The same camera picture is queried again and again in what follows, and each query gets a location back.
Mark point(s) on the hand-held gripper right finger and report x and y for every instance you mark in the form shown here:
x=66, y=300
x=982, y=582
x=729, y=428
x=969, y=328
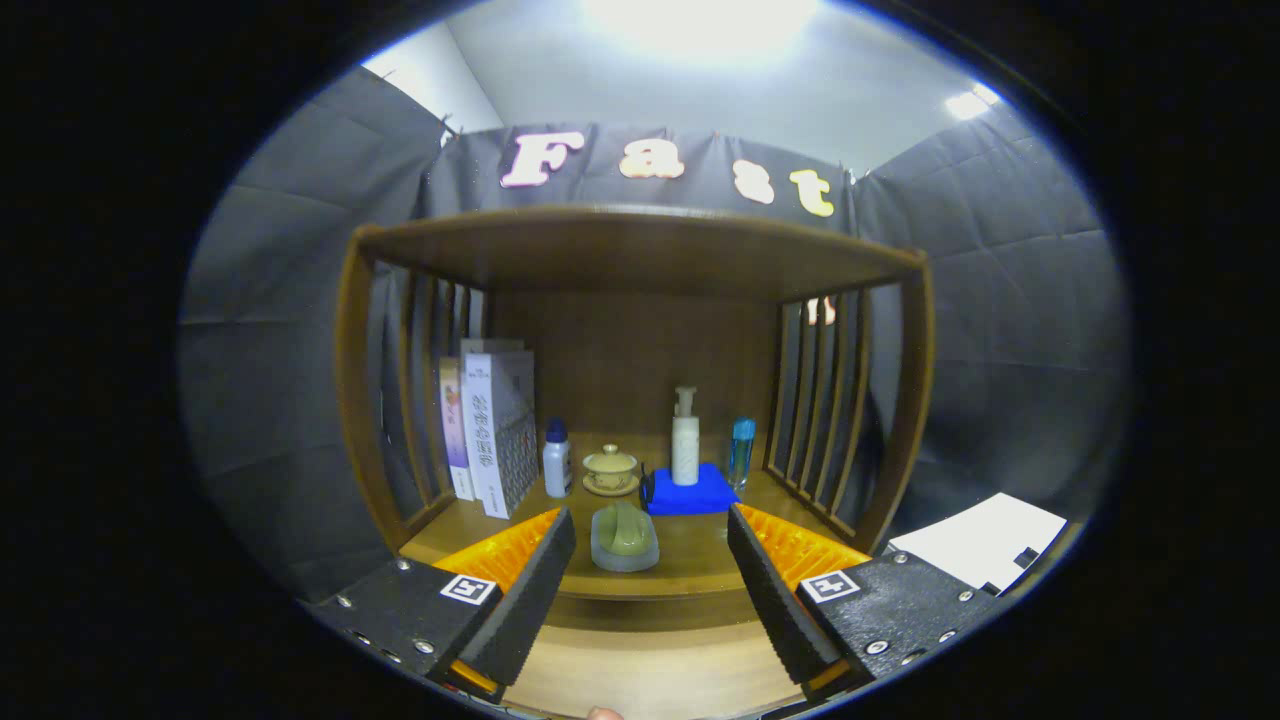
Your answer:
x=775, y=600

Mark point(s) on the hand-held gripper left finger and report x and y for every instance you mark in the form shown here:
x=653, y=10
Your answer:
x=530, y=600

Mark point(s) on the green ceramic spoon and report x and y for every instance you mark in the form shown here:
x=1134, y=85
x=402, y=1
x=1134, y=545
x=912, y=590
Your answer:
x=625, y=530

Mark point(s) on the wooden countertop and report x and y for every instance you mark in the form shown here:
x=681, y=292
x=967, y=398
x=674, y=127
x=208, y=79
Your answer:
x=695, y=560

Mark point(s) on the brown wooden cabinet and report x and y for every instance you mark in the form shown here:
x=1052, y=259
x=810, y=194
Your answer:
x=630, y=360

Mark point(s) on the blue folded cloth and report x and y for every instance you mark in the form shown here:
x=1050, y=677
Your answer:
x=690, y=498

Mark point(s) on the small white bottle blue cap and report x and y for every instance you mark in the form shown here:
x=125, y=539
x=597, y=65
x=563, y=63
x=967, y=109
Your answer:
x=556, y=465

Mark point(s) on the teal slim bottle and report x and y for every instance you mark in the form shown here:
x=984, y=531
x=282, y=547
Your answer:
x=741, y=455

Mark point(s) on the yellow lidded teacup with saucer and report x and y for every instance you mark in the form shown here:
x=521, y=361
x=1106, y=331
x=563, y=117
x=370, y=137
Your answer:
x=610, y=470

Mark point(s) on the thick white patterned book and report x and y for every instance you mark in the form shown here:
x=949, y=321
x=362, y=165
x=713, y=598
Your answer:
x=505, y=430

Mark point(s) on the white pump bottle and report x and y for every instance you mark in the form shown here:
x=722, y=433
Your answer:
x=685, y=450

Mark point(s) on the purple spine book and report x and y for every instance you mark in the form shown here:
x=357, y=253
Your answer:
x=455, y=440

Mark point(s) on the thin white book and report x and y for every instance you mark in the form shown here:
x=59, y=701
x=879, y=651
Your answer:
x=468, y=420

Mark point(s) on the white storage box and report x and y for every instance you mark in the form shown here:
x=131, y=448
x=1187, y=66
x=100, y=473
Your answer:
x=985, y=540

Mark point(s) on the black backdrop cloth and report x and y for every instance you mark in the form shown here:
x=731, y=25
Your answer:
x=280, y=350

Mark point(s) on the small ceiling light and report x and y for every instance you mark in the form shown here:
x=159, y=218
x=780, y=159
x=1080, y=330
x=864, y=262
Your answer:
x=968, y=103

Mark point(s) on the large ceiling light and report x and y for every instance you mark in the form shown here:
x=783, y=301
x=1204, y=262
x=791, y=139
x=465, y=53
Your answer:
x=700, y=20

